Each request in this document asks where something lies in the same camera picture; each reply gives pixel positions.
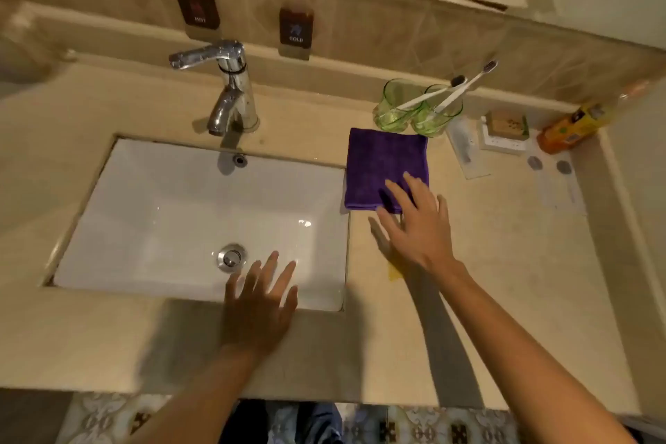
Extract orange bottle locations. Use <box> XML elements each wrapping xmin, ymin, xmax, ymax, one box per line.
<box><xmin>536</xmin><ymin>78</ymin><xmax>654</xmax><ymax>154</ymax></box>

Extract white toothbrush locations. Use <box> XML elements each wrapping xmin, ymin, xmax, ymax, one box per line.
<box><xmin>395</xmin><ymin>75</ymin><xmax>467</xmax><ymax>110</ymax></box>
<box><xmin>432</xmin><ymin>60</ymin><xmax>499</xmax><ymax>116</ymax></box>

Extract brown sign with red symbol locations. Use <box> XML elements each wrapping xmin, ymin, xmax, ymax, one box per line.
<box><xmin>174</xmin><ymin>0</ymin><xmax>221</xmax><ymax>33</ymax></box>

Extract person's dark trousers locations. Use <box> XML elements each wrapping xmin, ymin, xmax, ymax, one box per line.
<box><xmin>218</xmin><ymin>399</ymin><xmax>344</xmax><ymax>444</ymax></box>

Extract chrome sink drain stopper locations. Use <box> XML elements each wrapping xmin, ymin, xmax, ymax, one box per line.
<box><xmin>216</xmin><ymin>244</ymin><xmax>248</xmax><ymax>273</ymax></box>

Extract person's right hand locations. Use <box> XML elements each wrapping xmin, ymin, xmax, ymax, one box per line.
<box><xmin>375</xmin><ymin>171</ymin><xmax>459</xmax><ymax>274</ymax></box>

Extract purple cleaning cloth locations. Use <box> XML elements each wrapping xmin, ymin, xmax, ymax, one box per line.
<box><xmin>344</xmin><ymin>127</ymin><xmax>431</xmax><ymax>214</ymax></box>

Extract white rectangular sink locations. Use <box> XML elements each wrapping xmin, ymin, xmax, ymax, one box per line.
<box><xmin>51</xmin><ymin>136</ymin><xmax>350</xmax><ymax>313</ymax></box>

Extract brown sign with blue symbol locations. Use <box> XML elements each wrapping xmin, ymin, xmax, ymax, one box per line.
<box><xmin>278</xmin><ymin>6</ymin><xmax>315</xmax><ymax>50</ymax></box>

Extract brown soap box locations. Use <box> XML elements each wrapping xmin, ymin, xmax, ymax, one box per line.
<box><xmin>486</xmin><ymin>110</ymin><xmax>530</xmax><ymax>140</ymax></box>

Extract person's left hand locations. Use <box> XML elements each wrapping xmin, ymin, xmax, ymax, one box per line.
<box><xmin>222</xmin><ymin>250</ymin><xmax>300</xmax><ymax>359</ymax></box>

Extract green glass cup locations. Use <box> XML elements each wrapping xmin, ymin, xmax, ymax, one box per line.
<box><xmin>372</xmin><ymin>78</ymin><xmax>425</xmax><ymax>133</ymax></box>
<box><xmin>411</xmin><ymin>84</ymin><xmax>464</xmax><ymax>137</ymax></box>

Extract white soap dish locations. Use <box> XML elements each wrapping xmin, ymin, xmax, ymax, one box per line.
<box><xmin>477</xmin><ymin>115</ymin><xmax>529</xmax><ymax>154</ymax></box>

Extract long clear plastic packet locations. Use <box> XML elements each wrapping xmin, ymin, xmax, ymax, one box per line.
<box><xmin>446</xmin><ymin>115</ymin><xmax>491</xmax><ymax>180</ymax></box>

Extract person's right forearm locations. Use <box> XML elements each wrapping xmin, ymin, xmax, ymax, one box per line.
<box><xmin>424</xmin><ymin>259</ymin><xmax>638</xmax><ymax>444</ymax></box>

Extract chrome faucet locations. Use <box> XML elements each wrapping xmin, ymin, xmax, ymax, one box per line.
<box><xmin>168</xmin><ymin>40</ymin><xmax>260</xmax><ymax>137</ymax></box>

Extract person's left forearm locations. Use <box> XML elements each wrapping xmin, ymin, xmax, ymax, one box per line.
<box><xmin>124</xmin><ymin>342</ymin><xmax>277</xmax><ymax>444</ymax></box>

